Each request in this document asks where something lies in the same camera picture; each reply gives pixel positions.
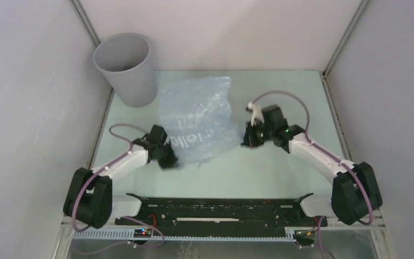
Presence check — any small electronics board with leds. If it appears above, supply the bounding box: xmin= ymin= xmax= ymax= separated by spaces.
xmin=133 ymin=228 xmax=152 ymax=238

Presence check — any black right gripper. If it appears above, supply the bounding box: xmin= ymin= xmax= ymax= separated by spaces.
xmin=240 ymin=118 xmax=275 ymax=148

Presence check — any blue translucent trash bag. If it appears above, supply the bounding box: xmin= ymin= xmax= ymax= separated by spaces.
xmin=158 ymin=77 xmax=243 ymax=166

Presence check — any aluminium frame rail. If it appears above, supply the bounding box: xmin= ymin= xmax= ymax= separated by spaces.
xmin=70 ymin=0 xmax=114 ymax=168
xmin=320 ymin=0 xmax=371 ymax=160

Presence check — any white slotted cable duct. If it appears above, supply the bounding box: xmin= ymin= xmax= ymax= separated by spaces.
xmin=73 ymin=228 xmax=295 ymax=242

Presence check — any grey plastic trash bin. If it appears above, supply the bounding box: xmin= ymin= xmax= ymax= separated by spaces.
xmin=93 ymin=33 xmax=158 ymax=108

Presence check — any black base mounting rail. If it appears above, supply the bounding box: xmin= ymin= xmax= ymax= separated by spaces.
xmin=134 ymin=197 xmax=327 ymax=237

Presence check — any aluminium frame rail left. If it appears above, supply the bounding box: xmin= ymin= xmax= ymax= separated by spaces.
xmin=70 ymin=0 xmax=114 ymax=168

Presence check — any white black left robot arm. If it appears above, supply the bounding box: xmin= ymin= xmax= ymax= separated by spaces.
xmin=63 ymin=125 xmax=178 ymax=232

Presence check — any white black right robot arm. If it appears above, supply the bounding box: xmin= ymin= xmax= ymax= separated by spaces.
xmin=242 ymin=103 xmax=383 ymax=226

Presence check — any aluminium frame rail right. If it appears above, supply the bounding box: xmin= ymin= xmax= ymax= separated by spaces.
xmin=320 ymin=0 xmax=371 ymax=160

